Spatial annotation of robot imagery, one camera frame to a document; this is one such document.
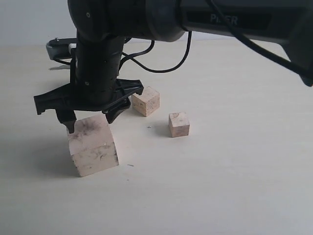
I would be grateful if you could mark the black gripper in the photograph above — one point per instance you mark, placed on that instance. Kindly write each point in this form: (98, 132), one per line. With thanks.
(94, 85)

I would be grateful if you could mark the largest wooden cube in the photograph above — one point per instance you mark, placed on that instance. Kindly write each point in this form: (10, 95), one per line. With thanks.
(91, 146)

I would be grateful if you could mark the medium small wooden cube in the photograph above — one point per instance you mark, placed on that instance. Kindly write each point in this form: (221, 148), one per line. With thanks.
(147, 102)

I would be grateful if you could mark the smallest wooden cube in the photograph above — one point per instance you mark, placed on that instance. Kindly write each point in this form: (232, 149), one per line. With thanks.
(179, 124)

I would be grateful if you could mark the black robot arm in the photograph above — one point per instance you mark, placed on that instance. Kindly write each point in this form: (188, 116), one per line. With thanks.
(280, 30)

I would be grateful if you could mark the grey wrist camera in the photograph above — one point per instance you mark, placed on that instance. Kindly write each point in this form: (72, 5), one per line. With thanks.
(59, 48)

